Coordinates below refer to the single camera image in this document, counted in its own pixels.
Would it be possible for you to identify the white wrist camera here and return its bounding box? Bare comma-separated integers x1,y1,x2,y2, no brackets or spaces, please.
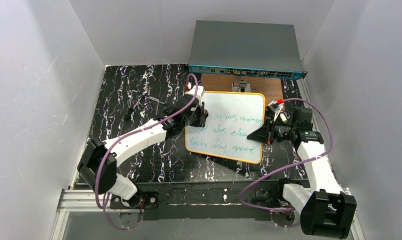
266,99,288,123
184,83,205,106

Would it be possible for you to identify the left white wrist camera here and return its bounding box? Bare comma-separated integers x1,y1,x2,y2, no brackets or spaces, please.
184,83,205,106

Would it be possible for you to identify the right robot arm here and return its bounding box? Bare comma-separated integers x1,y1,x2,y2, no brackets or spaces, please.
247,107,357,239

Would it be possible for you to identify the teal network switch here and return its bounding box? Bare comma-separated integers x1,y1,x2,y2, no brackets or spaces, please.
188,20,307,80

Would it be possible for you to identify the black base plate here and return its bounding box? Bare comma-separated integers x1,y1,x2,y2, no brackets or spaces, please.
110,179,290,221

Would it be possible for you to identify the purple cable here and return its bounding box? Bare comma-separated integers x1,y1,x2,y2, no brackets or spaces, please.
238,97,335,229
94,73,199,231

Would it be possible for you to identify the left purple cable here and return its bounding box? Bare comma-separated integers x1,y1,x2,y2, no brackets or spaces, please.
94,73,199,231

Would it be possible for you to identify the yellow framed whiteboard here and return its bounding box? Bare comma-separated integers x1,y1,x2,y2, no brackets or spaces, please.
185,91,266,164

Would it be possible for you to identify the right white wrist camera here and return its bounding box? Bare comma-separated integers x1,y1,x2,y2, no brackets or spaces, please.
266,99,288,123

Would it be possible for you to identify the brown wooden board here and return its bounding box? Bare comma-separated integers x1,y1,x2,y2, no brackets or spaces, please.
200,73,283,103

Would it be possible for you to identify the black marble pattern mat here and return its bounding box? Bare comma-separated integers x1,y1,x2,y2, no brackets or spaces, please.
88,64,299,183

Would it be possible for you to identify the aluminium frame rail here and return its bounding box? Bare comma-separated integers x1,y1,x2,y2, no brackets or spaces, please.
51,189,366,240

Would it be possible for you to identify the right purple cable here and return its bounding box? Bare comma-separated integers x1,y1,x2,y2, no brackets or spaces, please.
238,97,335,229

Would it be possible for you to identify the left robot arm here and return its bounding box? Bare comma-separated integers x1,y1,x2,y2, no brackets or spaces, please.
77,93,208,202

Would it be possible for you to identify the grey metal bracket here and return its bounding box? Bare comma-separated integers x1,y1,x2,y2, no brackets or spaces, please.
232,80,251,93

